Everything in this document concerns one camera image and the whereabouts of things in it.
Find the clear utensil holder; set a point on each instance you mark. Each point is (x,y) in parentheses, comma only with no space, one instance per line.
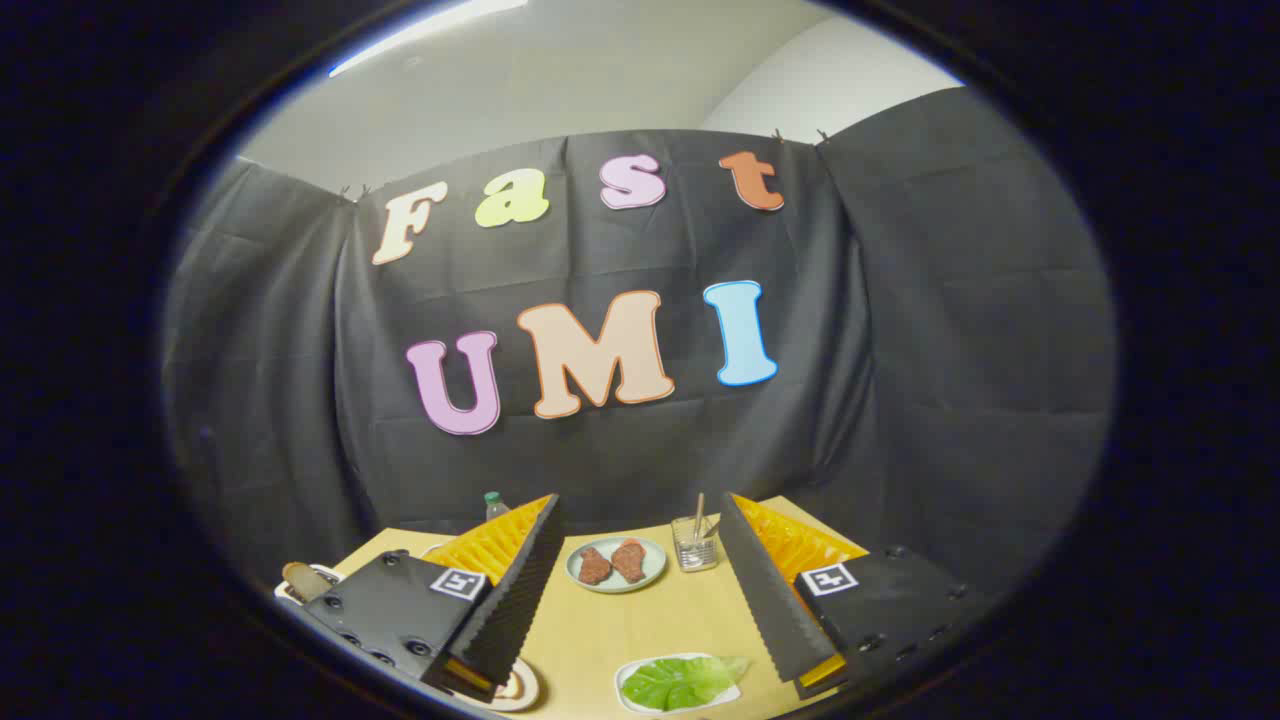
(696,550)

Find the green lettuce leaf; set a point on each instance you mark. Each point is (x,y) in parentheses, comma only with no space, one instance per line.
(680,682)

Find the clear plastic water bottle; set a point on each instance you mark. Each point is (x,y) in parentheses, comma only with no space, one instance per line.
(495,508)

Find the white toaster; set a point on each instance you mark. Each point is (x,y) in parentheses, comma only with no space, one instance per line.
(318,578)

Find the wooden chopsticks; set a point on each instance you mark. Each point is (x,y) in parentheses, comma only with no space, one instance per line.
(699,512)

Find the brown meat piece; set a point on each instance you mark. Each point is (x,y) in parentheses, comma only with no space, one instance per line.
(594,566)
(631,560)

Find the pale green round plate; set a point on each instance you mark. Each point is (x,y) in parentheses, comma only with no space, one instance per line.
(612,584)

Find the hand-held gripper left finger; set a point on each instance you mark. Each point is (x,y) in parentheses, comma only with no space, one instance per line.
(520,590)

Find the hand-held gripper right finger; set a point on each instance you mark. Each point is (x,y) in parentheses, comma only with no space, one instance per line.
(760,590)

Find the white round plate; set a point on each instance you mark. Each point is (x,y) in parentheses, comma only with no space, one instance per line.
(522,695)

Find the white square plate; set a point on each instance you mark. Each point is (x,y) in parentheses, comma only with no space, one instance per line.
(630,700)

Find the toast bread slice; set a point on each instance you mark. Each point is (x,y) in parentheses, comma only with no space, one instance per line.
(300,578)

